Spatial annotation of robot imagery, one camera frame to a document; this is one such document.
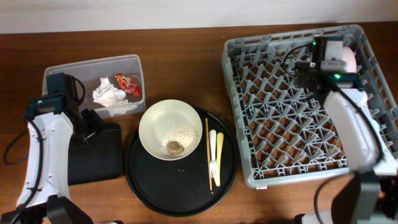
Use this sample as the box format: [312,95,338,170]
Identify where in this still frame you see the small pink bowl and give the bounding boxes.
[342,47,357,73]

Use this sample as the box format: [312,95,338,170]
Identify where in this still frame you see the white napkin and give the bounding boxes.
[93,78,128,107]

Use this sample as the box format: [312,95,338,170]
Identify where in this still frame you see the black rectangular tray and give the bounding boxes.
[68,123,123,185]

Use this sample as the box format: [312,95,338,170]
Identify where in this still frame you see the clear plastic waste bin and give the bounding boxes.
[42,54,146,119]

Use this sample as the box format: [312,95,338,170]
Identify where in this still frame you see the red snack wrapper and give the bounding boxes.
[114,73,142,97]

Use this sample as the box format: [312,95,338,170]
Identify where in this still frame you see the large cream bowl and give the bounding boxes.
[139,100,203,161]

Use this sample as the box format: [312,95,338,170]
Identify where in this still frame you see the wooden chopstick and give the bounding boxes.
[205,118,213,193]

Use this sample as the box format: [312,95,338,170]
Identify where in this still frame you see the white plastic fork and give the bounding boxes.
[209,129,218,178]

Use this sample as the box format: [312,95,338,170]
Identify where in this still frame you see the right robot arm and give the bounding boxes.
[295,36,397,223]

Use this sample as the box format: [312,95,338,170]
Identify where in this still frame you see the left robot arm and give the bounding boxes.
[1,73,123,223]

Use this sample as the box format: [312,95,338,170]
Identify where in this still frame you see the grey dishwasher rack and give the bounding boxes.
[221,25,397,189]

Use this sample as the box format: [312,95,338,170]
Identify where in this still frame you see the rice food scraps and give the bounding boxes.
[161,124,199,157]

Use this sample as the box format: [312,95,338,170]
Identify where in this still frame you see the round black serving tray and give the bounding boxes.
[124,108,239,217]

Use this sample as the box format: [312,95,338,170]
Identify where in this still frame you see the yellow plastic knife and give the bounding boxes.
[214,133,224,187]

